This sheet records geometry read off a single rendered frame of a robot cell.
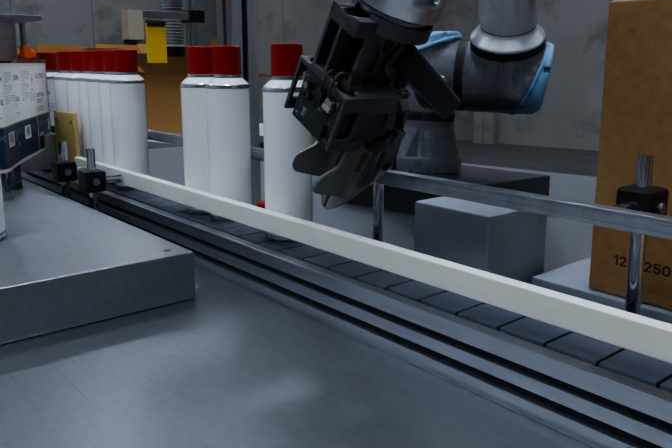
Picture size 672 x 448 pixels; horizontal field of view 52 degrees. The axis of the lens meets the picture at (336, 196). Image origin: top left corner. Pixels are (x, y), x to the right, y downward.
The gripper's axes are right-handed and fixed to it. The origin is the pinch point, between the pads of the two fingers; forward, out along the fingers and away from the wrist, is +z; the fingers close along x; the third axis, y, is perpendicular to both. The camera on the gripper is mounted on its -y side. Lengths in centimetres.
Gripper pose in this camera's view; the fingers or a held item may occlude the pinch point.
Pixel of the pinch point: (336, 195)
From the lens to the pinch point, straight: 68.8
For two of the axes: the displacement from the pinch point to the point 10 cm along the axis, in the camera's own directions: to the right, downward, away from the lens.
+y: -7.7, 1.2, -6.3
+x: 5.5, 6.2, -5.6
